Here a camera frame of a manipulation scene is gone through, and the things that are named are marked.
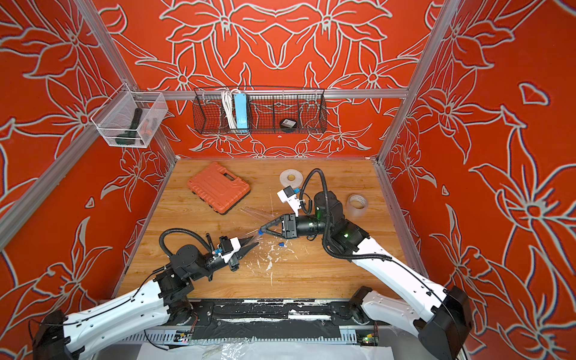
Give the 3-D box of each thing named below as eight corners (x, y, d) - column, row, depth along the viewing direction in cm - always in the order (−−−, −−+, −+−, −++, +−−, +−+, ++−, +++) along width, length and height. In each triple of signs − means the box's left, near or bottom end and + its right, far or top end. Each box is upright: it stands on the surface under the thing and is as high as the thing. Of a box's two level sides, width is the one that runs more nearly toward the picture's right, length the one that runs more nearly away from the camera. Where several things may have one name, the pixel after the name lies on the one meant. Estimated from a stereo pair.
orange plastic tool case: (187, 188, 109) (184, 182, 105) (217, 166, 119) (215, 160, 115) (222, 217, 98) (219, 211, 94) (252, 191, 108) (251, 184, 104)
